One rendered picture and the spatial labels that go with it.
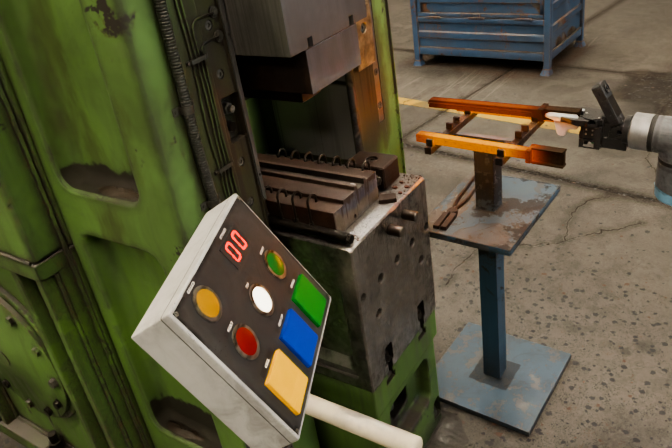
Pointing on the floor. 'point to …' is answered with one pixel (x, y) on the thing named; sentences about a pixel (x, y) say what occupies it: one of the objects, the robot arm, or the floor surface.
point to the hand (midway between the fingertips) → (551, 111)
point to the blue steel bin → (500, 9)
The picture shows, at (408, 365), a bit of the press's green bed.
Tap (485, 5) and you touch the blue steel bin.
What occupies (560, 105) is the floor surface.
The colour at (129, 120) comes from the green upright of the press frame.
